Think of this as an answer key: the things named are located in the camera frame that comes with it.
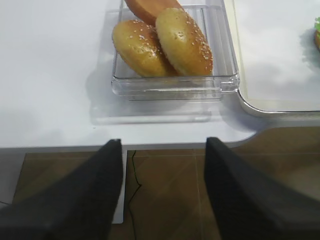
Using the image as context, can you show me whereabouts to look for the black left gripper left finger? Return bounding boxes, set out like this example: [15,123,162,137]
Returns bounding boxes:
[0,139,122,240]

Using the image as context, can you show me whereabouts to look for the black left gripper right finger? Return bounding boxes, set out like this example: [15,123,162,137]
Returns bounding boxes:
[204,137,320,240]

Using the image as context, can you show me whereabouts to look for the bun bottom under lettuce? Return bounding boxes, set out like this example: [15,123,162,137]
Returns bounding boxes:
[314,30,320,50]

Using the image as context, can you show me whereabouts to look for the green lettuce leaf on tray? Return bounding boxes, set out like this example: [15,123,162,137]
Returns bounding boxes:
[314,17,320,32]

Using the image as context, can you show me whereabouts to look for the white table leg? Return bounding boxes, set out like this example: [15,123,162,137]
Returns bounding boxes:
[111,147,127,225]

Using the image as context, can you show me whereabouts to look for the white metal serving tray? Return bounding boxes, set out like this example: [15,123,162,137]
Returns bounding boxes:
[221,0,320,118]

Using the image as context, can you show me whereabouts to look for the white paper tray liner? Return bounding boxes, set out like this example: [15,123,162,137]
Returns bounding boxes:
[233,0,320,103]

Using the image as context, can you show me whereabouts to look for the right sesame bun top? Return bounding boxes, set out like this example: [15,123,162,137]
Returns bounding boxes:
[155,8,213,76]

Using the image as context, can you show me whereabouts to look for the sesame bun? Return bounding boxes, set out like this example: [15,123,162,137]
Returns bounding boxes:
[155,8,213,76]
[112,19,179,78]

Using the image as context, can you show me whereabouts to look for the left sesame bun top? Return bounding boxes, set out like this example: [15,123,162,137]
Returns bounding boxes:
[112,19,179,78]

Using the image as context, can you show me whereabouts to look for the clear bin with buns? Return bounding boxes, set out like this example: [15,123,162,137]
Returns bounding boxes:
[111,0,240,101]

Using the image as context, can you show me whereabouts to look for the plain brown bun bottom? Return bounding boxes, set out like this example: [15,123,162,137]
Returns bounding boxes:
[125,0,183,27]

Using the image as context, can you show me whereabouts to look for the black cable on floor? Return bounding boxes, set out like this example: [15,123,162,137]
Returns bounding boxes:
[127,150,143,240]

